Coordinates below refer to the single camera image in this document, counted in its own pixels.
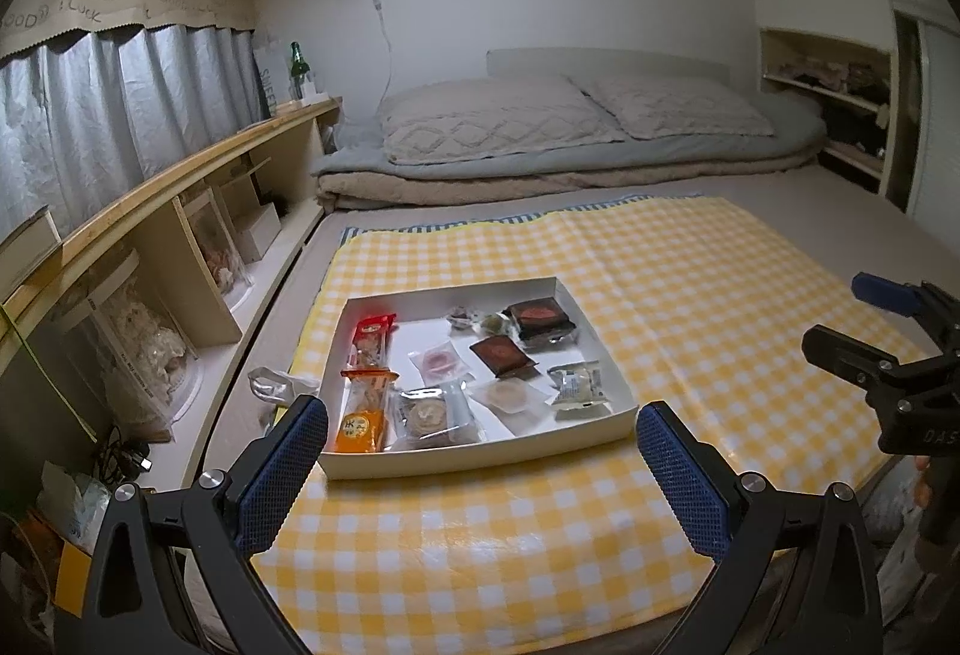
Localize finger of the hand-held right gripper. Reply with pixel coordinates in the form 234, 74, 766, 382
851, 272, 931, 320
801, 323, 912, 402

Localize wall niche shelf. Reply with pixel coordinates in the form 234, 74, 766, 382
759, 29, 897, 180

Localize white hanging cable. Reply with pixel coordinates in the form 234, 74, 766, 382
364, 0, 395, 101

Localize bagged plush doll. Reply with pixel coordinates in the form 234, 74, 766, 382
180, 190, 252, 296
67, 265, 200, 438

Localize beige folded blanket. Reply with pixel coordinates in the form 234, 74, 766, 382
315, 145, 818, 210

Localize grey curtain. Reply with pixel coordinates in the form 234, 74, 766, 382
0, 25, 260, 236

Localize red snack packet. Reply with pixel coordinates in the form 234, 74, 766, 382
351, 314, 397, 375

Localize clear beige cookie packet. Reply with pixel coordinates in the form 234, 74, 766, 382
471, 377, 548, 435

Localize small white storage box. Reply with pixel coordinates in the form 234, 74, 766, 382
225, 175, 284, 262

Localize blue striped cloth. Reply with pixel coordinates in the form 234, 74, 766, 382
337, 194, 706, 247

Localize thick dark brown packet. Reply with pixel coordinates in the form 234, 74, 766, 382
501, 297, 578, 350

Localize wooden shelf unit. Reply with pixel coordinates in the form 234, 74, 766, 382
0, 96, 342, 476

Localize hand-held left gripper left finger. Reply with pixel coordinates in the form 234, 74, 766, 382
75, 394, 331, 655

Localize clear mooncake packet white band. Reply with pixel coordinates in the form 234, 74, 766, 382
386, 379, 485, 452

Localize pile of clothes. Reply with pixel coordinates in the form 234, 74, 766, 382
772, 55, 890, 101

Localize beige quilted pillow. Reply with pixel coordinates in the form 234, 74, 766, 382
377, 74, 627, 166
574, 74, 775, 140

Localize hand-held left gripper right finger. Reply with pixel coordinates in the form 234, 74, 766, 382
636, 400, 882, 655

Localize yellow cardboard box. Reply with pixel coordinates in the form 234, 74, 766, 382
52, 535, 95, 618

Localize person's right hand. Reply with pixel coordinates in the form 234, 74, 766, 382
911, 456, 960, 581

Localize white sign board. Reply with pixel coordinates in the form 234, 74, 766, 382
253, 36, 290, 120

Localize grey duvet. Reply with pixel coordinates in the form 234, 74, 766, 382
311, 92, 826, 184

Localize book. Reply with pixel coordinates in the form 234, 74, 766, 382
0, 209, 65, 296

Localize dark bags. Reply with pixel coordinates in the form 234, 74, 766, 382
821, 100, 890, 157

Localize yellow checkered mat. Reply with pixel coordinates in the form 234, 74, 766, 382
247, 196, 938, 637

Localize white cardboard box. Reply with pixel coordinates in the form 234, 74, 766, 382
316, 276, 638, 482

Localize white plastic bag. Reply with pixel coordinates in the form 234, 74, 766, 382
37, 464, 113, 551

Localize clear pink round candy packet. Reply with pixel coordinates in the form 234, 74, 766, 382
409, 341, 464, 380

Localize crumpled clear plastic bag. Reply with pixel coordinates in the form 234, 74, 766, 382
247, 366, 323, 435

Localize white sliding door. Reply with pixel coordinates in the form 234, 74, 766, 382
889, 0, 960, 221

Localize white snack packet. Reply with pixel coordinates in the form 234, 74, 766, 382
546, 361, 603, 417

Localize black cables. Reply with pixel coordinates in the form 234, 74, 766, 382
94, 430, 155, 476

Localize orange biscuit packet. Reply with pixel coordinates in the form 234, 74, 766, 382
332, 366, 402, 455

